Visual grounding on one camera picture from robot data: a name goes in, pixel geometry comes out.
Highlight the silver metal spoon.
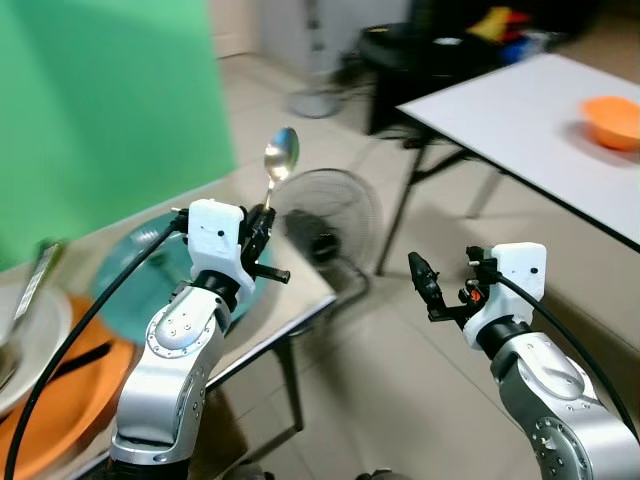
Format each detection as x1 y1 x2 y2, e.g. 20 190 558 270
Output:
262 126 301 211

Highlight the beige table with black legs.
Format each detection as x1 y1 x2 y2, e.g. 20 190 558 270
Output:
0 175 341 480

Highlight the black floor fan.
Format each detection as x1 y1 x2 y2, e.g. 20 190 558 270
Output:
271 167 385 293

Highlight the grey round stand base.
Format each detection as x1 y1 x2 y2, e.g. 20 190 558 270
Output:
288 84 347 120

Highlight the teal round plate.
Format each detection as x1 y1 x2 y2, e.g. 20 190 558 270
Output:
89 212 283 347

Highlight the white table with black legs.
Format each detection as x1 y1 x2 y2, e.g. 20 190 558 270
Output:
372 52 640 277

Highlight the green backdrop screen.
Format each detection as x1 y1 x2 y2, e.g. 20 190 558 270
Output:
0 0 238 273

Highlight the black chair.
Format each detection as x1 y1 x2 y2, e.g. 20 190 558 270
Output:
357 22 506 138

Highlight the silver metal utensil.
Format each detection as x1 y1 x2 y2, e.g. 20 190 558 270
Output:
4 240 67 347

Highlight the orange plastic bowl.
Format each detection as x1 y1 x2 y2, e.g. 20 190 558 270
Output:
581 95 640 153

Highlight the white round plate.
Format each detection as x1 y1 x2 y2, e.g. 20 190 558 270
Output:
0 284 74 417

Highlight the orange round plate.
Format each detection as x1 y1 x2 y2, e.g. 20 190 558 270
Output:
0 294 138 480

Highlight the yellow toy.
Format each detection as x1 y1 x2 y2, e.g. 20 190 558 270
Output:
466 5 513 44

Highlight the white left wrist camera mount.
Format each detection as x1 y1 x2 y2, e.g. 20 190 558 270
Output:
186 199 250 293

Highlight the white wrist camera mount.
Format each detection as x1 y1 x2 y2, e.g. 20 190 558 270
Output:
186 199 250 293
464 243 548 347

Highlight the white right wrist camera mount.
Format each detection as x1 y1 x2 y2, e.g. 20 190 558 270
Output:
464 243 548 347

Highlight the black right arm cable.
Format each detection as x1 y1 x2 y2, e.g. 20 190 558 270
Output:
494 268 640 443

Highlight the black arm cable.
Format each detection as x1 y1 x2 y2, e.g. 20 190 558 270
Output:
4 214 191 480
494 268 640 443

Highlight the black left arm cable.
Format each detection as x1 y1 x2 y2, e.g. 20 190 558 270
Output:
4 214 191 480

